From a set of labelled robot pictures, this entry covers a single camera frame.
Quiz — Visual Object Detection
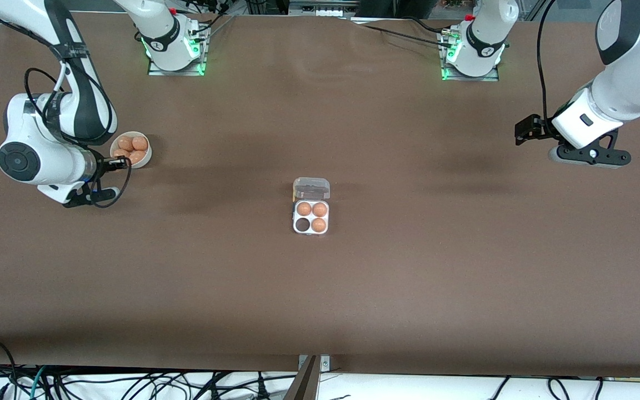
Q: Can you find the clear plastic egg box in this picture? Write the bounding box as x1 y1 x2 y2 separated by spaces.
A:
292 177 332 236

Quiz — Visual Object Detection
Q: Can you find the white round bowl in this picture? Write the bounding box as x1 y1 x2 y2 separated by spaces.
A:
110 131 153 169

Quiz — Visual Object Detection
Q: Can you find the dark grey metal bar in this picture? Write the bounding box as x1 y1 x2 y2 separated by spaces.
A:
284 356 321 400

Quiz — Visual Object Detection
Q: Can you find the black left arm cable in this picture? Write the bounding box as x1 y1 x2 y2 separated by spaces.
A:
536 0 557 126

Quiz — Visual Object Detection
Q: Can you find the long black table cable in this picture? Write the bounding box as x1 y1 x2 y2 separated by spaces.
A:
351 17 457 48

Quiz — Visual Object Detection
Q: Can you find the teal cable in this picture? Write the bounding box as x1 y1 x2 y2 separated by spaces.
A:
30 366 49 400

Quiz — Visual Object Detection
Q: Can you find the small metal bracket plate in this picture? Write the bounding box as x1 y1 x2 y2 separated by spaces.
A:
298 354 331 372

